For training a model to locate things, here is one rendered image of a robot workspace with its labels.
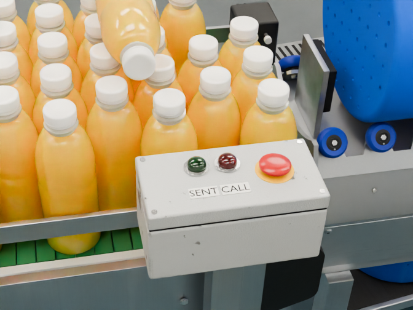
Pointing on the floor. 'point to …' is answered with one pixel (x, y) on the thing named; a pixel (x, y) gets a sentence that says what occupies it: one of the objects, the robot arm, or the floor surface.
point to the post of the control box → (223, 289)
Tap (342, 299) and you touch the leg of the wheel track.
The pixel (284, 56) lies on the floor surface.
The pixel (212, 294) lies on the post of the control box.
